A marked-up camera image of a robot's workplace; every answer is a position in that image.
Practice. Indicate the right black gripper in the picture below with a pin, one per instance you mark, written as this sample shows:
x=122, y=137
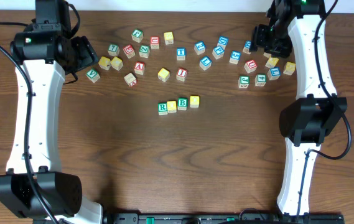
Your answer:
x=258, y=39

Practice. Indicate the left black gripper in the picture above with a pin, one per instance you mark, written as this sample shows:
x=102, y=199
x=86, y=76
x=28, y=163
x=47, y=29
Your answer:
x=85, y=54

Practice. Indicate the blue T block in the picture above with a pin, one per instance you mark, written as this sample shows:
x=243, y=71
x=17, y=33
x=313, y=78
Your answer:
x=181, y=53

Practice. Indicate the yellow O block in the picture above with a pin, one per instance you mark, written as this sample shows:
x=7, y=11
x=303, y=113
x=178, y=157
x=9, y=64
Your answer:
x=194, y=101
x=172, y=106

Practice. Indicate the green B block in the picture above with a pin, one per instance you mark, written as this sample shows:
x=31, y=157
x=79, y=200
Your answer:
x=182, y=104

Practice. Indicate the green R block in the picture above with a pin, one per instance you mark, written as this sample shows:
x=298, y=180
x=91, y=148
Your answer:
x=162, y=109

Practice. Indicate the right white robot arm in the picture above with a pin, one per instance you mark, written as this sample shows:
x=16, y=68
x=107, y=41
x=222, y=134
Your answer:
x=298, y=27

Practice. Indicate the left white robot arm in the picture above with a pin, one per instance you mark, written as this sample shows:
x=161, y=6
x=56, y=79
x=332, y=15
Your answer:
x=34, y=185

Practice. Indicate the red M block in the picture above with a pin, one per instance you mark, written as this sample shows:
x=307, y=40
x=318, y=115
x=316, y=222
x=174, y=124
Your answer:
x=267, y=55

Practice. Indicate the yellow K block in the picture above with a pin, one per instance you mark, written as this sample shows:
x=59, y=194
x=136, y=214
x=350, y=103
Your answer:
x=272, y=62

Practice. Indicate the blue D block right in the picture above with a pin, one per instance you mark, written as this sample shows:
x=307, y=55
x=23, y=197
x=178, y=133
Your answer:
x=246, y=48

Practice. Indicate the blue d block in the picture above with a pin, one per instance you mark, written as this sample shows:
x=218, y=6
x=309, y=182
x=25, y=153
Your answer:
x=222, y=42
x=246, y=48

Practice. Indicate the yellow G block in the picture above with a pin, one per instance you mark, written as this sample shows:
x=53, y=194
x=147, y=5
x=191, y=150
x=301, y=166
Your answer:
x=289, y=68

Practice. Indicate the blue L block right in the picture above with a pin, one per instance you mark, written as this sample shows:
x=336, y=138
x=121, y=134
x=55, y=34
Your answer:
x=274, y=73

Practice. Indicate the blue l block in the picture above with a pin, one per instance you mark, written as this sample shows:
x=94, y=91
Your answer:
x=205, y=63
x=274, y=73

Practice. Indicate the red U block right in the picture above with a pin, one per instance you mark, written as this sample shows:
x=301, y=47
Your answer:
x=250, y=66

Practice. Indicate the red u block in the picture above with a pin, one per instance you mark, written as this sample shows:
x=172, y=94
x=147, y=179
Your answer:
x=250, y=66
x=155, y=42

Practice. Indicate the green 4 block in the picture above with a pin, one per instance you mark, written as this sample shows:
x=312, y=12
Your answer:
x=260, y=80

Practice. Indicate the blue 5 block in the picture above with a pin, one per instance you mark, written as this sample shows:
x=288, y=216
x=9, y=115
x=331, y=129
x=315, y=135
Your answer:
x=235, y=57

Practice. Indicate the green J block right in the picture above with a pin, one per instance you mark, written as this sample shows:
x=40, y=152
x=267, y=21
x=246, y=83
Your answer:
x=243, y=81

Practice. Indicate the green j block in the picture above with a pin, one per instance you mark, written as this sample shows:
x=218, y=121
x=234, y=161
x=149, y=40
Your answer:
x=137, y=35
x=243, y=81

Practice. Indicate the blue D block upper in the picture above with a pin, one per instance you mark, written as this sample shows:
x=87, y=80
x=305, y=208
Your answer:
x=222, y=42

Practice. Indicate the green V block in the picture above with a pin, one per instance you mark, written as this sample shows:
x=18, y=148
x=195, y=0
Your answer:
x=93, y=75

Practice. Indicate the blue P block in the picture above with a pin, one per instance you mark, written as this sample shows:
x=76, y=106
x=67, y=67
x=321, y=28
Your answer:
x=218, y=52

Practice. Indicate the yellow block far left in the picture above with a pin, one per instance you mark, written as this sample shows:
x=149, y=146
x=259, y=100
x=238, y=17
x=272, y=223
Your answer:
x=104, y=63

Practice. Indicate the green 7 block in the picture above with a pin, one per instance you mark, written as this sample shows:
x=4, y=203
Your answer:
x=113, y=50

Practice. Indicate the yellow block beside left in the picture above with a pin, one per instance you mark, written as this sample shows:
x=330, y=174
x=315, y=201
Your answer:
x=117, y=63

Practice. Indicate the blue L block left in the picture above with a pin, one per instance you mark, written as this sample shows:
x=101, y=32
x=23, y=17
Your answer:
x=205, y=63

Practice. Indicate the blue 2 block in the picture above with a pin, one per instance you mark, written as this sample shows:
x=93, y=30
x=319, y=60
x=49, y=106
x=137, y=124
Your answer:
x=199, y=48

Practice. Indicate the red E block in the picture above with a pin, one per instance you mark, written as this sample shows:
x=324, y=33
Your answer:
x=129, y=51

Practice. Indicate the green J block top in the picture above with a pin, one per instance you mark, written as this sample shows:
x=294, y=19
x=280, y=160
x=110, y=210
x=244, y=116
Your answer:
x=137, y=35

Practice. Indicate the tilted red wooden block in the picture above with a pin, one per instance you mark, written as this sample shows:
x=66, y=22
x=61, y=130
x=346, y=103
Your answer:
x=130, y=79

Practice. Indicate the red A block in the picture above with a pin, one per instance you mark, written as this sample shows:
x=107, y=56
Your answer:
x=139, y=68

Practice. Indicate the green N block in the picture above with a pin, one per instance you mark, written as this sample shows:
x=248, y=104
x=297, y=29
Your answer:
x=144, y=51

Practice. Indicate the red I block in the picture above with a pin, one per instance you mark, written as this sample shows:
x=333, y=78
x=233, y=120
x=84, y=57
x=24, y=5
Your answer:
x=181, y=74

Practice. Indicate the red U block top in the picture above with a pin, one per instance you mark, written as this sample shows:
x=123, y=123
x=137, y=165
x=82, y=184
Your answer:
x=155, y=42

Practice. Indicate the yellow block top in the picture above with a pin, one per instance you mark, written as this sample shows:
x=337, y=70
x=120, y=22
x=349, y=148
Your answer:
x=169, y=38

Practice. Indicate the yellow block centre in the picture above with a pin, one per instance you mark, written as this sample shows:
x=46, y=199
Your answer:
x=163, y=74

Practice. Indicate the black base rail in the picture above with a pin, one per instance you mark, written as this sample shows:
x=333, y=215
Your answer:
x=248, y=216

